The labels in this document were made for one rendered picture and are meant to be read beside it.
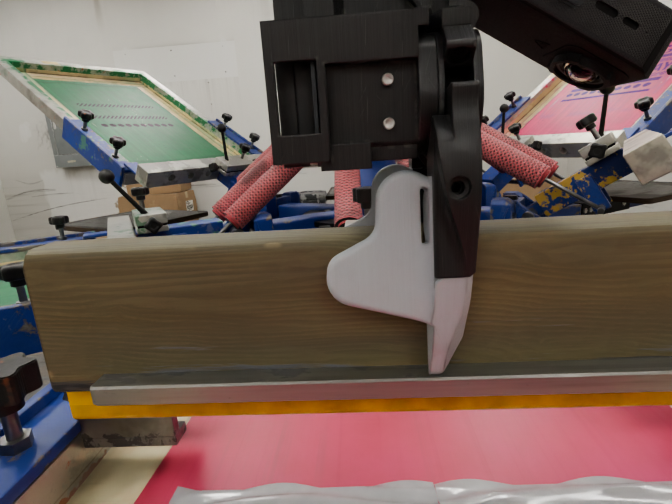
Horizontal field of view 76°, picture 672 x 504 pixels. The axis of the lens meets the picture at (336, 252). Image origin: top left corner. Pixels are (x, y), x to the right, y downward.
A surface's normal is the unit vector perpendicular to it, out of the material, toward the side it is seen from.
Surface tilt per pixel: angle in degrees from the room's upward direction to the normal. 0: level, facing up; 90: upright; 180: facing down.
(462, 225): 103
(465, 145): 76
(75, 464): 90
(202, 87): 90
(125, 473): 0
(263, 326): 90
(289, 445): 0
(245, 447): 0
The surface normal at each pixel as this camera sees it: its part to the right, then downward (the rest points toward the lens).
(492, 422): -0.07, -0.97
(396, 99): -0.04, 0.25
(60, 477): 1.00, -0.05
